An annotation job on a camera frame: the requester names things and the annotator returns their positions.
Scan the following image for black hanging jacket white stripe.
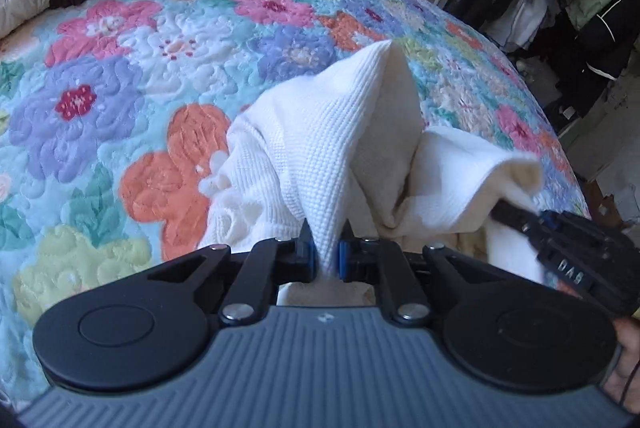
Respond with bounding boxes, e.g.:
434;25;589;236
550;0;639;117

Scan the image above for floral quilted bedspread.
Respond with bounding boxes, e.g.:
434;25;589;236
1;0;587;408

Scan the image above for white waffle baby garment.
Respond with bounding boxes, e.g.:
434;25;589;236
200;40;544;307

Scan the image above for person's right hand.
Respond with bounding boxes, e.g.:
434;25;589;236
603;318;640;414

